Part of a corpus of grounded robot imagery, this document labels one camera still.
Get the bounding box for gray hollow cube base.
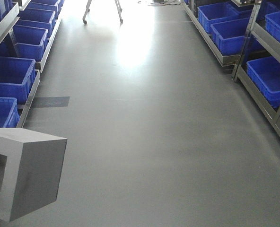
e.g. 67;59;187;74
0;128;67;222

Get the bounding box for blue bin right middle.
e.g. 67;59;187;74
210;17;265;56

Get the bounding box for blue bin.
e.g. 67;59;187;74
210;17;265;56
13;25;48;61
246;56;280;108
0;57;36;105
0;97;20;128
198;2;238;34

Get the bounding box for blue bin right far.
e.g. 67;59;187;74
198;2;238;34

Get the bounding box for blue bin left near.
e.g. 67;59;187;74
0;97;20;128

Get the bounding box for blue bin right lower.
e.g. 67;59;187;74
246;56;280;108

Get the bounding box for metal stand legs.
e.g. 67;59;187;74
82;0;124;25

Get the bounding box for right steel shelf rack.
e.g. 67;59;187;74
184;0;280;137

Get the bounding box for steel shelf rack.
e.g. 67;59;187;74
0;0;64;128
184;0;280;137

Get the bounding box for left steel shelf rack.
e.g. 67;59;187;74
0;0;64;128

